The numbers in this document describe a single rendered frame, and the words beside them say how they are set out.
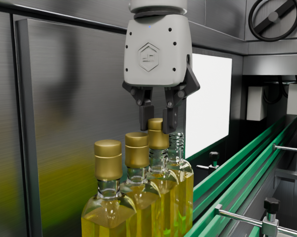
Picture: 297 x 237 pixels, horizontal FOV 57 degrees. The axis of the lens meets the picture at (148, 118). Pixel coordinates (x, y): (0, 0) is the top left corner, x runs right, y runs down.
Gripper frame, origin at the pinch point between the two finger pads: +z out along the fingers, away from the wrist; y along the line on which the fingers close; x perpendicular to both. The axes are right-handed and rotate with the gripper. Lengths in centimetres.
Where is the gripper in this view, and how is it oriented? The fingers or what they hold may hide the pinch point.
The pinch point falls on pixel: (158, 118)
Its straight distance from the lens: 43.3
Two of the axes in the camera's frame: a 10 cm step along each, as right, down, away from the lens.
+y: 8.3, 0.9, -5.4
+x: 5.5, -1.4, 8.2
